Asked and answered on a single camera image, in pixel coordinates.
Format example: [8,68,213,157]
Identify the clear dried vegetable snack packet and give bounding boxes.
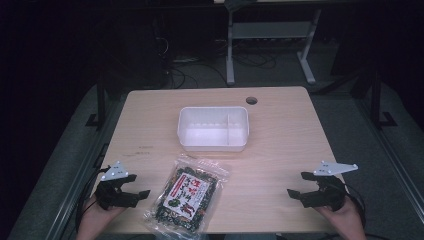
[143,153,231,240]

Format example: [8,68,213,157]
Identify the white plastic container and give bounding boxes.
[176,106,250,153]

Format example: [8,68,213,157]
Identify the black floor cables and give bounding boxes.
[156,35,278,90]

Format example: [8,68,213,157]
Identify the white metal desk frame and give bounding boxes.
[225,0,323,87]

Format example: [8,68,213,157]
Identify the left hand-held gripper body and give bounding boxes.
[94,160,141,211]

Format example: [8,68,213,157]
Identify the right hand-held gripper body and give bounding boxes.
[299,160,359,213]

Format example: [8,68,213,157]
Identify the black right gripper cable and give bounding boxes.
[344,183,368,229]

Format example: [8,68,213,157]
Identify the grey aluminium rail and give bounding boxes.
[46,98,125,240]
[354,98,424,217]

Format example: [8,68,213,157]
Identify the person's right hand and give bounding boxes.
[314,195,367,236]

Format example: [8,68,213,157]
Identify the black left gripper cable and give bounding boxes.
[75,165,112,233]

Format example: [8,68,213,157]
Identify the person's left hand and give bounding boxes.
[78,194,128,236]

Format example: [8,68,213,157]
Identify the black metal stand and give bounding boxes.
[369,70,398,129]
[84,73,108,130]

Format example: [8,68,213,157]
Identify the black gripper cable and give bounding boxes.
[75,165,112,233]
[344,183,368,229]

